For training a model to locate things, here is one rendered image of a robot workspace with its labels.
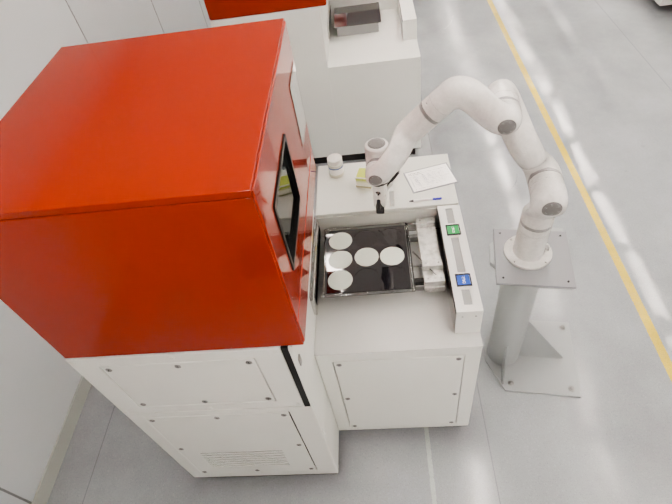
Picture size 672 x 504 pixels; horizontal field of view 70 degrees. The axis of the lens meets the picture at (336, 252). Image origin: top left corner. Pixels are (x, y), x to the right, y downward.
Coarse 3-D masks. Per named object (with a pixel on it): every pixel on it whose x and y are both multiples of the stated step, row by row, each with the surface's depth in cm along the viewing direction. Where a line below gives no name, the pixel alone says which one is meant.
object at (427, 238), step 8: (424, 232) 210; (432, 232) 209; (424, 240) 206; (432, 240) 206; (424, 248) 204; (432, 248) 203; (424, 256) 201; (432, 256) 200; (424, 272) 195; (432, 272) 195; (440, 272) 194; (424, 288) 193; (432, 288) 190; (440, 288) 190
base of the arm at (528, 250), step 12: (516, 240) 195; (528, 240) 188; (540, 240) 187; (504, 252) 201; (516, 252) 197; (528, 252) 192; (540, 252) 193; (516, 264) 196; (528, 264) 196; (540, 264) 195
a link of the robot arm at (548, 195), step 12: (540, 180) 169; (552, 180) 167; (540, 192) 166; (552, 192) 164; (564, 192) 165; (528, 204) 184; (540, 204) 166; (552, 204) 164; (564, 204) 165; (528, 216) 179; (540, 216) 171; (552, 216) 169; (528, 228) 184; (540, 228) 182
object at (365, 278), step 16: (352, 240) 209; (368, 240) 208; (384, 240) 207; (400, 240) 206; (352, 256) 203; (352, 272) 197; (368, 272) 196; (384, 272) 195; (400, 272) 194; (352, 288) 192; (368, 288) 191; (384, 288) 190; (400, 288) 189
